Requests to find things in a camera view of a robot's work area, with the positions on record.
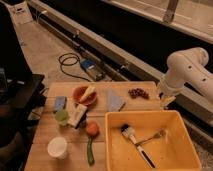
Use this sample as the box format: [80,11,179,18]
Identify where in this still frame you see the orange bowl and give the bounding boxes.
[73,86,97,106]

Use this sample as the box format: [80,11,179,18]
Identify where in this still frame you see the black coiled cable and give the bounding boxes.
[58,52,93,83]

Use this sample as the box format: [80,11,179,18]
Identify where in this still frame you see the white paper cup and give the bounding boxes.
[47,137,68,159]

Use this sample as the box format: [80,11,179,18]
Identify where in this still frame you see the metal fork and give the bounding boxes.
[136,130,166,145]

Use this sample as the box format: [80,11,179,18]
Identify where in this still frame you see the blue folded cloth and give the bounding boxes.
[107,89,125,112]

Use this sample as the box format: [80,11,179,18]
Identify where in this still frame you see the blue sponge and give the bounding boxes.
[53,96,67,113]

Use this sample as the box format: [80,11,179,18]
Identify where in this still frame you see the orange toy fruit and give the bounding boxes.
[86,122,99,136]

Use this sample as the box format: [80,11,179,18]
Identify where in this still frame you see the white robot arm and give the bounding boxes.
[157,47,213,107]

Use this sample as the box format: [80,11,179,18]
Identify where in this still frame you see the yellow plastic tray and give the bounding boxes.
[105,110,201,171]

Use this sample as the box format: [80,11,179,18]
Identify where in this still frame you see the green plastic cup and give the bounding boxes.
[55,109,69,126]

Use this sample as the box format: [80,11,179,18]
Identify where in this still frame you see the blue power box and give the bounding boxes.
[80,59,105,81]

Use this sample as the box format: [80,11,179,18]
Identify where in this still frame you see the black and white brush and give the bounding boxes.
[121,124,156,169]

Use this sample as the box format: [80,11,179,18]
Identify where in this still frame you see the purple toy grapes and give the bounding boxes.
[128,88,149,99]

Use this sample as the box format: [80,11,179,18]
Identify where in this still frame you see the green toy pepper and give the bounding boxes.
[87,137,95,166]

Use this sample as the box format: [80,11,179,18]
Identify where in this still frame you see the white paper sign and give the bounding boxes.
[8,1,33,25]

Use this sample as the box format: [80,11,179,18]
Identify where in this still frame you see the yellow banana toy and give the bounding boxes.
[79,86,95,102]

